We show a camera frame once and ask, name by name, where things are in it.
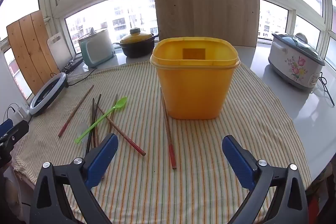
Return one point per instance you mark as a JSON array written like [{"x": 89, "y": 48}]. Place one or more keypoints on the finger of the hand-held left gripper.
[
  {"x": 15, "y": 134},
  {"x": 5, "y": 126}
]

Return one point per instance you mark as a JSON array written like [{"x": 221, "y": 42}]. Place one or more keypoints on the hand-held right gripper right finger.
[{"x": 237, "y": 161}]

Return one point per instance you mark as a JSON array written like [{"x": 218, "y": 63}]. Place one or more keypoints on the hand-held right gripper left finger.
[{"x": 101, "y": 158}]

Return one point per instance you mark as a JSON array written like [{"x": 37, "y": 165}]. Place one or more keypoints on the wooden chopstick red end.
[
  {"x": 115, "y": 100},
  {"x": 126, "y": 137},
  {"x": 76, "y": 111},
  {"x": 169, "y": 134}
]

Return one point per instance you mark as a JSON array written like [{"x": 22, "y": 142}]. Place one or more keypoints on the black chopstick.
[
  {"x": 92, "y": 108},
  {"x": 97, "y": 104}
]

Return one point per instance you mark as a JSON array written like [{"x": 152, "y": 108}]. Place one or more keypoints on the green plastic spoon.
[{"x": 120, "y": 103}]

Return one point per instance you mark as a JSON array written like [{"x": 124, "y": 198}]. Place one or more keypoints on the yellow plastic bin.
[{"x": 191, "y": 92}]

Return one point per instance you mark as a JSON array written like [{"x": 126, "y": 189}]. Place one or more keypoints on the white power adapter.
[{"x": 22, "y": 112}]

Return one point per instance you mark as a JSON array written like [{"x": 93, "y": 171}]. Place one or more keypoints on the striped table cloth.
[{"x": 147, "y": 187}]

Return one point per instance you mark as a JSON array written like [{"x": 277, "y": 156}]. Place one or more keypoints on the brown plank board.
[{"x": 29, "y": 48}]

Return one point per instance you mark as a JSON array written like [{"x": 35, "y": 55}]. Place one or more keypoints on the white plastic cutting board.
[{"x": 59, "y": 53}]

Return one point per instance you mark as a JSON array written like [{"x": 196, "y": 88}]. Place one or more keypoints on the long black bar tool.
[{"x": 76, "y": 63}]

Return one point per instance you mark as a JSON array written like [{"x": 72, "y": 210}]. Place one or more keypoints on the teal and white electric cooker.
[{"x": 97, "y": 48}]

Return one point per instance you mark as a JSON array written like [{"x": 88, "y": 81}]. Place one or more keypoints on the white floral rice cooker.
[{"x": 291, "y": 64}]

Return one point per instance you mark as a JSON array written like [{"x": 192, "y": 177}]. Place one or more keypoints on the black casserole pot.
[{"x": 136, "y": 49}]

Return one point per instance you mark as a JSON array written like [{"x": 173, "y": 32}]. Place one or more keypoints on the yellow pot lid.
[{"x": 136, "y": 36}]

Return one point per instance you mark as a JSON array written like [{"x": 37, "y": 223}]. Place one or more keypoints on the light wooden board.
[{"x": 204, "y": 8}]

